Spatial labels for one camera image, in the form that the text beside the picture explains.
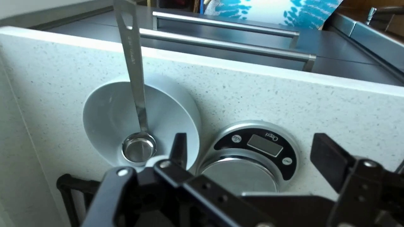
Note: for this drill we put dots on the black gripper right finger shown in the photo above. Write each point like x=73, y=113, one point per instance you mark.
x=366, y=193

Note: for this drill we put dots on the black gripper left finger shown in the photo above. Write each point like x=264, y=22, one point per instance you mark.
x=168, y=197

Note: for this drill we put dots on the grey bowl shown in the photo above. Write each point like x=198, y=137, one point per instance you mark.
x=109, y=118

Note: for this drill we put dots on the steel serve spoon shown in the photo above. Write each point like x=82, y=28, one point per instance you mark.
x=134, y=64

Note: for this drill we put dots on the blue white patterned towel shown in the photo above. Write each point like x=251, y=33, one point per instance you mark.
x=260, y=11

